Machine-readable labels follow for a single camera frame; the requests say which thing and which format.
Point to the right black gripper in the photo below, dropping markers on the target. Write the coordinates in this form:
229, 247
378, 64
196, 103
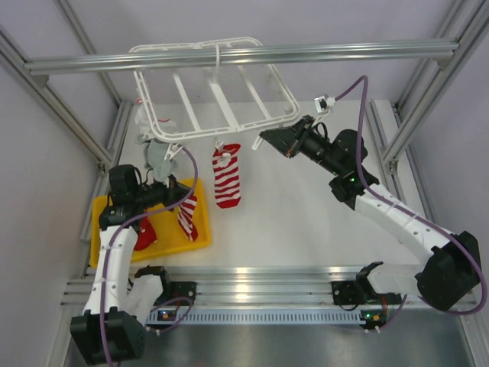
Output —
290, 141

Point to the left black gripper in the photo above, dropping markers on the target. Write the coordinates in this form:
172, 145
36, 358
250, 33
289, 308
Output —
175, 193

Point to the red white striped sock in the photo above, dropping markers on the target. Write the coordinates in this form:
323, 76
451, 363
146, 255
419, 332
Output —
227, 184

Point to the white clip hanger rack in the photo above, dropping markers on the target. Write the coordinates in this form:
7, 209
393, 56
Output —
209, 102

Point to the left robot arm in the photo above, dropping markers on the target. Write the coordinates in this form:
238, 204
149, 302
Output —
112, 326

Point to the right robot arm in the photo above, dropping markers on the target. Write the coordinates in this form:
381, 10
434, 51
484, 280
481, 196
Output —
449, 265

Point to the grey sock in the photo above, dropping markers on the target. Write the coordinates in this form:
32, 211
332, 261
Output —
157, 157

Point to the yellow plastic tray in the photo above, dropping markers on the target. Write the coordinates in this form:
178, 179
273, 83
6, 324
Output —
170, 237

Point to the red patterned sock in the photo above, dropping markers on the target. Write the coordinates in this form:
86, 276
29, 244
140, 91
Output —
146, 235

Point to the aluminium crossbar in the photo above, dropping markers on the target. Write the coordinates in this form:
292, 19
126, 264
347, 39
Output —
217, 56

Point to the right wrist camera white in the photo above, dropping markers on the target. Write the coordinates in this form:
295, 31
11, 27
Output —
324, 104

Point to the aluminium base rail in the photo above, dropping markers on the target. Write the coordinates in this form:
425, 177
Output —
263, 287

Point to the perforated cable duct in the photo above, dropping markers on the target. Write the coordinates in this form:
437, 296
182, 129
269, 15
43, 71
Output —
167, 317

